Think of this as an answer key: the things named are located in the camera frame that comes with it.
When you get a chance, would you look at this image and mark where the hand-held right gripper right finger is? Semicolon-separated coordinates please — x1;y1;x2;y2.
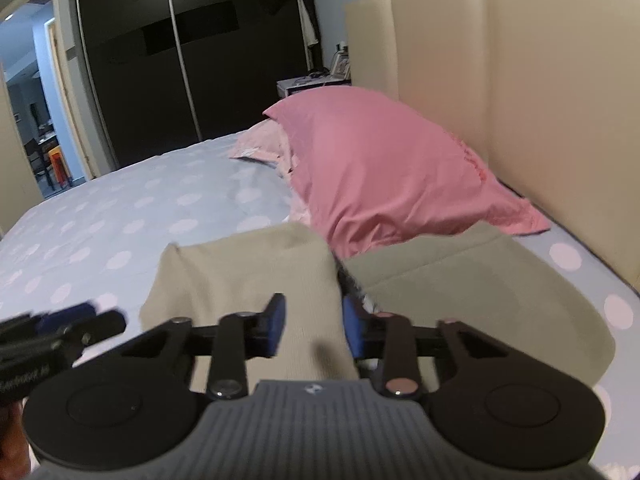
341;295;512;402

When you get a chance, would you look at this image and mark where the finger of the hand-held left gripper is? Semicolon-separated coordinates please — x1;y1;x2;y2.
59;309;127;358
0;301;100;337

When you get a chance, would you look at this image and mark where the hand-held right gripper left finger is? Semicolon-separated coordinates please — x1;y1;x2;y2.
120;292;288;402

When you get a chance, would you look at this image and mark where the beige garment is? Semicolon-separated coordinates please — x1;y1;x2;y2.
139;221;359;395

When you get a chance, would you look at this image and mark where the black and white patterned garment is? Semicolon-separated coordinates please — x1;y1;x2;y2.
336;259;383;377

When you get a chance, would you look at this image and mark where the bed with blue dotted sheet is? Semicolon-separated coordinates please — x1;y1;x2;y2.
0;136;640;480

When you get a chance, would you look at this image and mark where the khaki folded garment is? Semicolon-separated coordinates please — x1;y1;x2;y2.
344;221;617;387

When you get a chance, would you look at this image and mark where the orange stool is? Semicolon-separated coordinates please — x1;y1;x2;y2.
47;144;72;187

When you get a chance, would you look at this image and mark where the beige door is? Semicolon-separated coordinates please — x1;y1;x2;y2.
0;60;45;237

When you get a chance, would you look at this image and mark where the dark chair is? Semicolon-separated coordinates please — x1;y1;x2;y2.
24;136;57;192

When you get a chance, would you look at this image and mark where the light pink pillow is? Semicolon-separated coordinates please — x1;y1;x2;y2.
228;119;312;227

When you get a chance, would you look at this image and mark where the bedside table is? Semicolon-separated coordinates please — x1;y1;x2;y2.
276;74;352;99

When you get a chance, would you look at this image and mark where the dark sliding wardrobe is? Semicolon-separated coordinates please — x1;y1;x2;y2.
74;0;315;172

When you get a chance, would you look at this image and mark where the beige padded headboard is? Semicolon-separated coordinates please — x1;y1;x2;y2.
344;0;640;295

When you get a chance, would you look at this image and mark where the hanging light cloth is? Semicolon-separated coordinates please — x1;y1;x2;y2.
294;0;322;50

